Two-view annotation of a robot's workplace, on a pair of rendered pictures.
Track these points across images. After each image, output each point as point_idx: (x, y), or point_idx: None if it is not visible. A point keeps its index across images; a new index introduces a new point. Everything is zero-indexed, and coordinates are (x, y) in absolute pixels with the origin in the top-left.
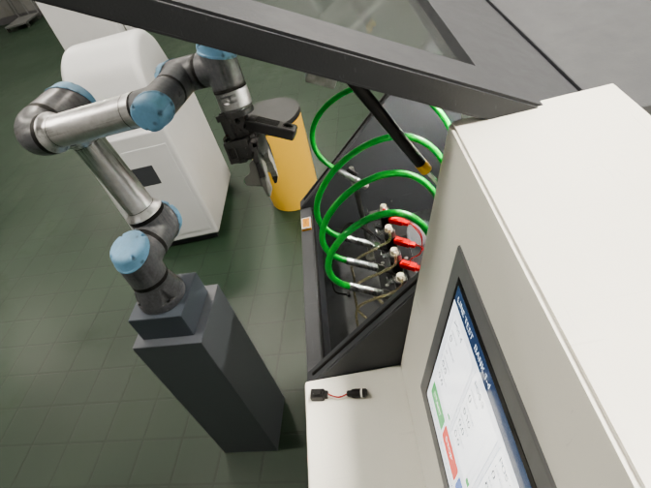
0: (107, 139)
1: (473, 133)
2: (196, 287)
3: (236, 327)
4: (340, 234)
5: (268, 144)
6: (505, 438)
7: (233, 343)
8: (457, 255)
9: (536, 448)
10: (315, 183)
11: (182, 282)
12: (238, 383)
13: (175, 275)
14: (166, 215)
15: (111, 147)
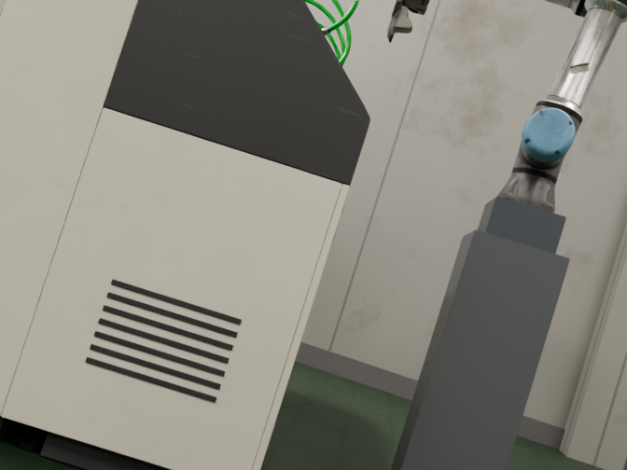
0: (588, 16)
1: None
2: (490, 208)
3: (449, 306)
4: (333, 37)
5: (397, 0)
6: None
7: (446, 307)
8: None
9: None
10: (350, 81)
11: (502, 194)
12: (431, 341)
13: (510, 185)
14: (531, 115)
15: (582, 24)
